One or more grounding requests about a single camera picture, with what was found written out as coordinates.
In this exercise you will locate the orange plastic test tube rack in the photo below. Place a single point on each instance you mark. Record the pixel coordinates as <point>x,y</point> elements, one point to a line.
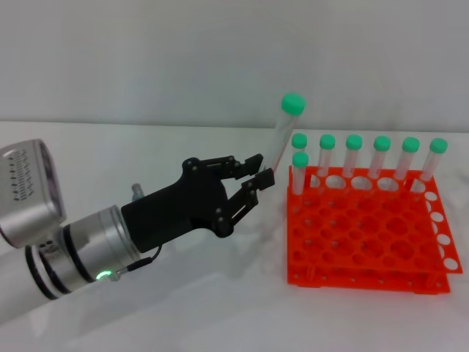
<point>366,256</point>

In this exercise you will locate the metal left wrist plug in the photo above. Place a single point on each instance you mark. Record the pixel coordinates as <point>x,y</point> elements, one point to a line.
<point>138,191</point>

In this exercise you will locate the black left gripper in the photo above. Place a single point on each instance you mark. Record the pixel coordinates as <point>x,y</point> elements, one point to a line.
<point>176,212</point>

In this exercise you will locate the green capped test tube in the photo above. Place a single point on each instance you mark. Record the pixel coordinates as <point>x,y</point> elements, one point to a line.
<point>354,142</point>
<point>382,143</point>
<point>410,144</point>
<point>293,103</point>
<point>327,141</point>
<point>300,159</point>
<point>438,145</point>
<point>299,141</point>

